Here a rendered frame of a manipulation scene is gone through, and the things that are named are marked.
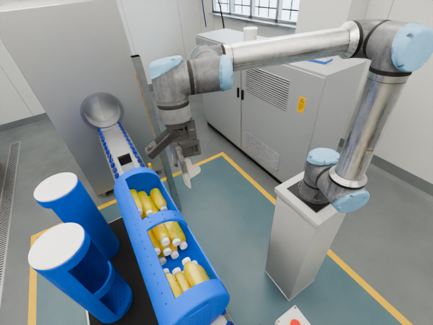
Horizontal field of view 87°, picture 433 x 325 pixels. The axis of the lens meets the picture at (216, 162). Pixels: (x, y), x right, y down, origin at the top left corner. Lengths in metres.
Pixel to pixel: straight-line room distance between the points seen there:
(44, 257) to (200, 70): 1.28
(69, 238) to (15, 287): 1.54
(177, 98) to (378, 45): 0.62
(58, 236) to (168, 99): 1.18
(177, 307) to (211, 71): 0.78
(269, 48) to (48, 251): 1.44
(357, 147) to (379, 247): 1.87
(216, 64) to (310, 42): 0.36
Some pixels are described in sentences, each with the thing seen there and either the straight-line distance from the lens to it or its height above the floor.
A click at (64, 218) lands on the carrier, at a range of 1.99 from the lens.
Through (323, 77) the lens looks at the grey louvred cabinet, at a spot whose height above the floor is 1.43.
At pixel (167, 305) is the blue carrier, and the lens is 0.99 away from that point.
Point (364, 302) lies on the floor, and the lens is 2.45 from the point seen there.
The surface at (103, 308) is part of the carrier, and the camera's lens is 1.99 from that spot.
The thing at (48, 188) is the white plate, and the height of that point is 1.04.
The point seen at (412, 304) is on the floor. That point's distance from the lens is 2.62.
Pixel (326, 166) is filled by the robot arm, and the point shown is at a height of 1.36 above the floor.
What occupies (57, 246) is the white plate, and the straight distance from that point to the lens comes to 1.57.
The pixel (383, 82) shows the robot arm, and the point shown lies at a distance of 0.91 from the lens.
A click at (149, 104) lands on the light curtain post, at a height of 1.34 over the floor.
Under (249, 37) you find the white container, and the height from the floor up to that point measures 1.52.
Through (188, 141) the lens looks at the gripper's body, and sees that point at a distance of 0.69.
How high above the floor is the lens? 2.12
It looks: 40 degrees down
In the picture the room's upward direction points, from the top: 5 degrees counter-clockwise
